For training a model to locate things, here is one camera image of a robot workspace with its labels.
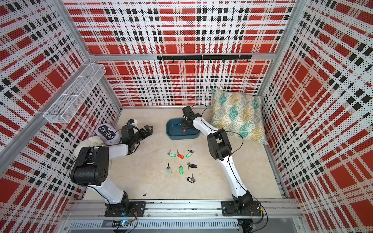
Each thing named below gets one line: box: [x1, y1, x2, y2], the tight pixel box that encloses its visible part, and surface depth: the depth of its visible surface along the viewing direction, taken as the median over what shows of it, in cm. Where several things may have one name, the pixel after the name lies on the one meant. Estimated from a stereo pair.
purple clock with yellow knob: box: [95, 123, 122, 146], surface depth 95 cm
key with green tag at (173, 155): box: [167, 149, 177, 158], surface depth 95 cm
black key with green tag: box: [186, 149, 195, 158], surface depth 97 cm
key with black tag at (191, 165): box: [186, 161, 198, 170], surface depth 90 cm
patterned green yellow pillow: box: [209, 89, 269, 146], surface depth 98 cm
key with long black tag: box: [186, 173, 196, 184], surface depth 86 cm
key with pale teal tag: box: [165, 162, 173, 175], surface depth 89 cm
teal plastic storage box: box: [166, 117, 201, 141], surface depth 107 cm
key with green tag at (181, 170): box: [178, 164, 185, 175], surface depth 89 cm
